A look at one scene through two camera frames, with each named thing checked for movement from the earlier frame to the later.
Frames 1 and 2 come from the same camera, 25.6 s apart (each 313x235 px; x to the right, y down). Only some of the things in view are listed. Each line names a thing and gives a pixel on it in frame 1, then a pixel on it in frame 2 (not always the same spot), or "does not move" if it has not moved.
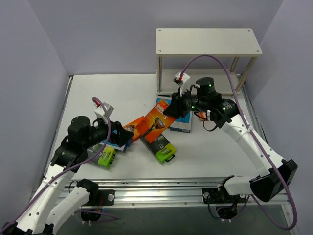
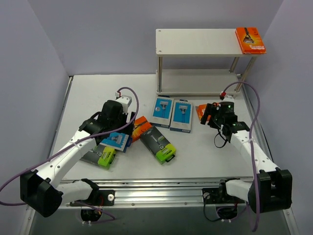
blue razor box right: (183, 123) does not move
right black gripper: (181, 105) -> (211, 114)
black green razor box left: (104, 159) does not move
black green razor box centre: (164, 150) does not move
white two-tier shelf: (206, 41) does not move
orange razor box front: (155, 122) -> (250, 40)
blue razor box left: (122, 147) does not move
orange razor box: (133, 127) does not move
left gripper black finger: (119, 135) -> (128, 130)
